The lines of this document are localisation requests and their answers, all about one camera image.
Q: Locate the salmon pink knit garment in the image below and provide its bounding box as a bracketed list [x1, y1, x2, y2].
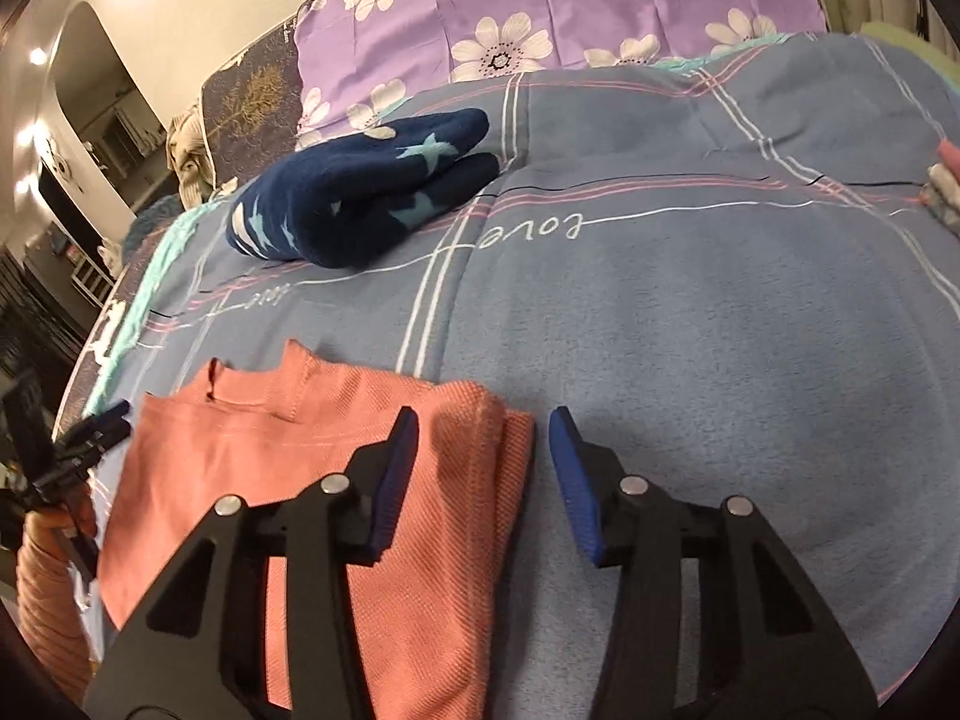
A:
[96, 338, 537, 720]

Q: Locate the left forearm pink sleeve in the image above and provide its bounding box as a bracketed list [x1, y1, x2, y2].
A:
[16, 507, 96, 706]

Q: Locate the folded pink clothes stack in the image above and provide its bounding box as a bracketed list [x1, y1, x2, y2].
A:
[919, 140, 960, 238]

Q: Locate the person's left hand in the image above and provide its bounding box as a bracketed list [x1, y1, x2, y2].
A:
[26, 484, 98, 541]

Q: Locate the teal fuzzy blanket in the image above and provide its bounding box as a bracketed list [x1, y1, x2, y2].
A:
[82, 200, 221, 418]

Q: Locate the beige knit throw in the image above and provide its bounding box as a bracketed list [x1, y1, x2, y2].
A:
[166, 103, 215, 210]

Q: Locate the navy star pattern garment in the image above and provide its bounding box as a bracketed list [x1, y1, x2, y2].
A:
[224, 107, 500, 270]

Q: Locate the dark floral pillow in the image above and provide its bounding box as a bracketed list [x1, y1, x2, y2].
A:
[200, 18, 302, 187]

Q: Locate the blue plaid bed blanket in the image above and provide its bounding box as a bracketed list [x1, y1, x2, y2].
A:
[110, 34, 958, 694]

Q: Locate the purple floral pillow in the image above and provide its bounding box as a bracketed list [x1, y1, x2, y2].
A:
[295, 0, 825, 146]

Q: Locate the green pillow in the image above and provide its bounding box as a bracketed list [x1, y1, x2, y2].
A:
[859, 21, 960, 86]

